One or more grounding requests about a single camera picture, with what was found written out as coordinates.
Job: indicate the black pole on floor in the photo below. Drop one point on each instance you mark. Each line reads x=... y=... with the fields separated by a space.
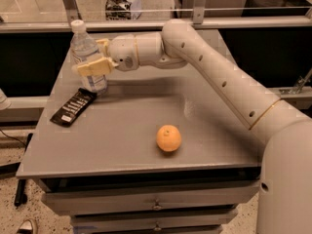
x=21 y=197

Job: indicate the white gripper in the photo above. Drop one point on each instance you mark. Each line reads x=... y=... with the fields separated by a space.
x=123 y=53

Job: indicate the metal drawer knob lower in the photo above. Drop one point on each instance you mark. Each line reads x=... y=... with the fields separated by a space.
x=157 y=228

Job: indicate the top grey drawer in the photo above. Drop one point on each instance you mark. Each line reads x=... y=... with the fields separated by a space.
x=124 y=200

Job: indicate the black rxbar chocolate wrapper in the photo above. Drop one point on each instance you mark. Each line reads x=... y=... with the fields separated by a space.
x=73 y=108

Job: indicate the shoe tip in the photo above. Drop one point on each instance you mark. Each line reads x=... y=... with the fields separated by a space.
x=29 y=226

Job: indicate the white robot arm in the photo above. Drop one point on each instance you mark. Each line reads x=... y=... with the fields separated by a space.
x=285 y=193

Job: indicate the metal drawer knob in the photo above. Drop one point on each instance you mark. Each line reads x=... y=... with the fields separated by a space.
x=157 y=228
x=157 y=207

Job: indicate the grey drawer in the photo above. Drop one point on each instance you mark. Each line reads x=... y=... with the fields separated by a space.
x=124 y=200
x=117 y=223

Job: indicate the clear plastic water bottle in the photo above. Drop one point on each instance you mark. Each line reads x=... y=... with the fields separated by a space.
x=83 y=46

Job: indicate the metal window frame rail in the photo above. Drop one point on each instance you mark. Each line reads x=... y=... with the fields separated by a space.
x=56 y=15

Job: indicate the metal drawer knob upper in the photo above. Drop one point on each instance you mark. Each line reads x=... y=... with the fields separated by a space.
x=157 y=207

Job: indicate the orange fruit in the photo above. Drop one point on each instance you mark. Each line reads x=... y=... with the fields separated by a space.
x=168 y=138

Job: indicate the robot base behind glass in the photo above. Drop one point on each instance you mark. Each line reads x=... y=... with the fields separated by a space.
x=122 y=9

